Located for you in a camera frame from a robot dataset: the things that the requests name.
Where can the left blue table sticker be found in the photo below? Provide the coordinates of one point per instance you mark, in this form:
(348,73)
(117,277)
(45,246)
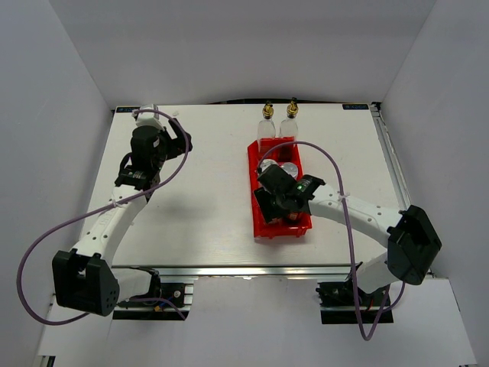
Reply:
(126,109)

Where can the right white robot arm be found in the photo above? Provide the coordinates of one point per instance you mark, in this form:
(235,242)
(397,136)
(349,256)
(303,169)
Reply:
(408,236)

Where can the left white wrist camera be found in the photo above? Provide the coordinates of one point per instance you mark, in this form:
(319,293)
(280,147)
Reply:
(147,116)

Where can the clear glass cruet bottle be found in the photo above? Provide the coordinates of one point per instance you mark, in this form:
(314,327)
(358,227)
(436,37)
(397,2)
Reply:
(266,131)

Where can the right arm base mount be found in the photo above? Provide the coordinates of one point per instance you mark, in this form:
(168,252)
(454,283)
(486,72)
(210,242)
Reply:
(337,303)

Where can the red lid dark jar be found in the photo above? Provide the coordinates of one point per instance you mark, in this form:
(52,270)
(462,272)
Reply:
(293,218)

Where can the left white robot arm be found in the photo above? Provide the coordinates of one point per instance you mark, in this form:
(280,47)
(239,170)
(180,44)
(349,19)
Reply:
(84,278)

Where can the right blue table sticker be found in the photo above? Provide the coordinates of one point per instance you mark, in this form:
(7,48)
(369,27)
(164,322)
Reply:
(355,106)

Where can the steel lid white powder jar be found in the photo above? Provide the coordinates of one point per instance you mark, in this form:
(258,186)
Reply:
(266,163)

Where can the dark sauce cruet bottle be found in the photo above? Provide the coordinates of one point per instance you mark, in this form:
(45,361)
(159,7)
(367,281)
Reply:
(289,130)

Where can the red plastic divided bin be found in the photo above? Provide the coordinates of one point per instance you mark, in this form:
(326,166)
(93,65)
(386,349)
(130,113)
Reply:
(280,227)

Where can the blue label white shaker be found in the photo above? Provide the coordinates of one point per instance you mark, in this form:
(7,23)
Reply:
(291,169)

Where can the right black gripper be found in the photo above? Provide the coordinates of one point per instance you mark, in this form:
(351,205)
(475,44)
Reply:
(268,212)

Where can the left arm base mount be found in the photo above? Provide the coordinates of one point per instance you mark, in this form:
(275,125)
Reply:
(168,296)

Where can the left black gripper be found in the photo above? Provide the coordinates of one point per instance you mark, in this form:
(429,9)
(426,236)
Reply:
(177,145)

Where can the blue table sticker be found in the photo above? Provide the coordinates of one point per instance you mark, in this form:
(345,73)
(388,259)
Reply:
(355,106)
(126,109)

